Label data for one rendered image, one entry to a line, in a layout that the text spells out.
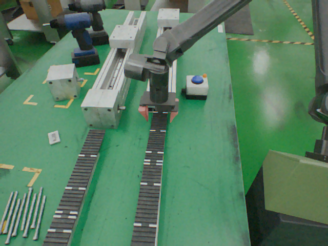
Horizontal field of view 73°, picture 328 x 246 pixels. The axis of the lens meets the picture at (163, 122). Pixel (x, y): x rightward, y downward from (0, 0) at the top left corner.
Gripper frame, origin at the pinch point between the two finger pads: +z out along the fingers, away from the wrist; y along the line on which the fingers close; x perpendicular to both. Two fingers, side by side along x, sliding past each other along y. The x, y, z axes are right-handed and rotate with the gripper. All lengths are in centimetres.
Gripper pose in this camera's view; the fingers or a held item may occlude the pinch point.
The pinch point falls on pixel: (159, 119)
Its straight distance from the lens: 74.5
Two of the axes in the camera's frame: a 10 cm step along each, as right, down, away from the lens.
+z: -0.1, 7.1, 7.0
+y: -10.0, -0.5, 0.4
